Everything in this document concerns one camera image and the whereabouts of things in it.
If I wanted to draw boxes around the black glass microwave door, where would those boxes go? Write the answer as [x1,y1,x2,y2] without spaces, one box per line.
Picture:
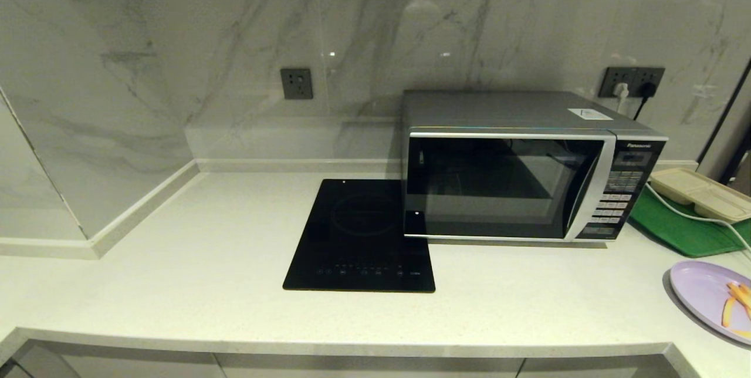
[404,130,617,242]

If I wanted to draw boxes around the silver microwave oven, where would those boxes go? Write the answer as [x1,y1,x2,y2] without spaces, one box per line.
[401,90,669,243]

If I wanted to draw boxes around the lilac round plate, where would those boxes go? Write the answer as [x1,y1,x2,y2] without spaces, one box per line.
[669,259,751,346]

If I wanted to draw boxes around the orange food pieces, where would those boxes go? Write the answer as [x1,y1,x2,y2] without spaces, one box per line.
[722,282,751,340]

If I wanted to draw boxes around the black induction cooktop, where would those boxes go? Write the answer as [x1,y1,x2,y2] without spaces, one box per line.
[282,178,437,293]

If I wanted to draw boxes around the beige compartment lunch box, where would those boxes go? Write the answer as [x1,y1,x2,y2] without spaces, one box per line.
[650,167,751,224]

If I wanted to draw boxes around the grey single wall socket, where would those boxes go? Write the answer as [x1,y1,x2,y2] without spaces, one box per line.
[280,67,314,100]

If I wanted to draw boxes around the grey double wall socket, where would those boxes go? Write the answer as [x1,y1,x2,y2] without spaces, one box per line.
[598,66,666,99]

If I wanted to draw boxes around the white power cable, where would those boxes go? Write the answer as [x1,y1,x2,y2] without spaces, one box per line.
[644,183,751,260]

